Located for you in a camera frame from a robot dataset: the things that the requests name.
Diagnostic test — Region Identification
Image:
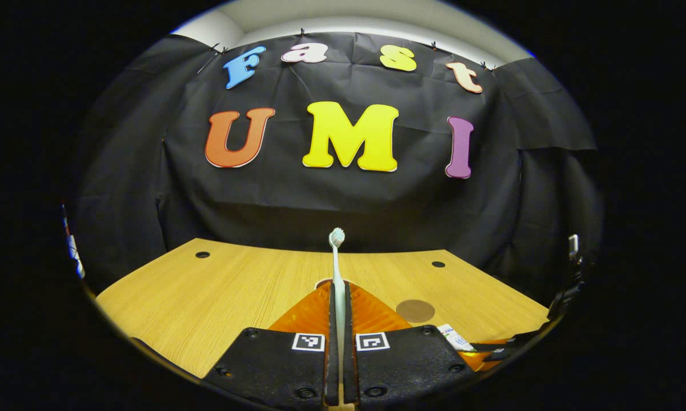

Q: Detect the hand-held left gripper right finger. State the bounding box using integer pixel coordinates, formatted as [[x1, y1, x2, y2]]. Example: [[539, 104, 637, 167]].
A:
[[343, 281, 475, 409]]

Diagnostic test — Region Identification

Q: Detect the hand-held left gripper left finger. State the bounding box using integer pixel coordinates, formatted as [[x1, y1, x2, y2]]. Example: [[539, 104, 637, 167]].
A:
[[203, 281, 340, 409]]

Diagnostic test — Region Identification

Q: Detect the round brown coaster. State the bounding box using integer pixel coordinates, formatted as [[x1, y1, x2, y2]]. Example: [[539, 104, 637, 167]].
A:
[[396, 299, 436, 324]]

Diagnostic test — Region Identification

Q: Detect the pale green toothbrush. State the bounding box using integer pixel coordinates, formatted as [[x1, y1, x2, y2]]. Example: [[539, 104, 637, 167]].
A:
[[328, 227, 347, 407]]

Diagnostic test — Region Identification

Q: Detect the wooden desktop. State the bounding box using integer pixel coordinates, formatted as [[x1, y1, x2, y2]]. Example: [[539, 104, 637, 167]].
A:
[[94, 238, 550, 380]]

